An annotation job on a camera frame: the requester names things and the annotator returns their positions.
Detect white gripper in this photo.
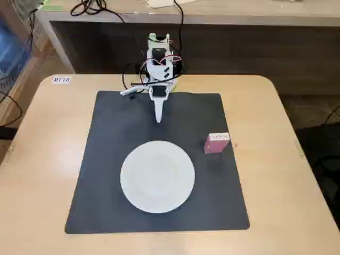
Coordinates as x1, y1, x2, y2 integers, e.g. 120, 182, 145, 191
148, 84, 170, 123

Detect blue plastic bin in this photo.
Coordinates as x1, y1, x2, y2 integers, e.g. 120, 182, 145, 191
0, 18, 33, 79

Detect black hanging cable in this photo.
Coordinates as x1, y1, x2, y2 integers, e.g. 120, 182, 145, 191
25, 7, 37, 53

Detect white round dish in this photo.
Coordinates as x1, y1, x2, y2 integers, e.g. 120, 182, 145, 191
120, 140, 196, 214

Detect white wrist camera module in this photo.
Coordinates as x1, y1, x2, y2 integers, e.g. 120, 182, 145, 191
120, 88, 146, 97

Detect small printed candy box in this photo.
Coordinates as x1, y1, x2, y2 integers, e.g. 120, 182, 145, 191
203, 132, 230, 155

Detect thin black floor cable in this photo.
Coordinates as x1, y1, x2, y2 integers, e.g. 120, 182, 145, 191
0, 90, 22, 126

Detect red servo wires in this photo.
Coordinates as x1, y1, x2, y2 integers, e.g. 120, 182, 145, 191
141, 55, 182, 67

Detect black chair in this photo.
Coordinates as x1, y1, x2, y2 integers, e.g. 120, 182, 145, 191
296, 124, 340, 192

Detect white MT18 label sticker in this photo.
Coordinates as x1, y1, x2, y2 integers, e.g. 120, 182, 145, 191
52, 75, 72, 84

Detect dark grey rectangular mat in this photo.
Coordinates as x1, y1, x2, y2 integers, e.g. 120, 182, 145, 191
64, 90, 251, 235

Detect white paper sheet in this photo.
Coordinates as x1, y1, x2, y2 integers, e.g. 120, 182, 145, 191
145, 0, 176, 7

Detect coiled black cable bundle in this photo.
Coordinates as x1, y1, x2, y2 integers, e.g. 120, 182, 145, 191
70, 0, 125, 24

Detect green tape strip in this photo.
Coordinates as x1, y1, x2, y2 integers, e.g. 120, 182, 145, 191
36, 0, 64, 12

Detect grey wooden counter desk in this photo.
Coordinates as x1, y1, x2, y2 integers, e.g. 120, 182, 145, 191
36, 0, 340, 74

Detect black power cable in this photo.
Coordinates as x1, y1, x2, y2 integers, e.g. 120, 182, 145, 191
174, 0, 184, 53

